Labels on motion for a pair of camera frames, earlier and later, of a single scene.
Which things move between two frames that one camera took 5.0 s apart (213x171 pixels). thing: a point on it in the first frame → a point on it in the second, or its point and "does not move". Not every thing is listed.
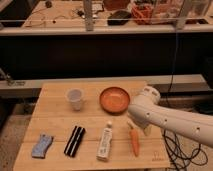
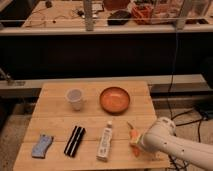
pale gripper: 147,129 → 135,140
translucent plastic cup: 75,95 does not move
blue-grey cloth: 39,149 does not move
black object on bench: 118,18 does not move
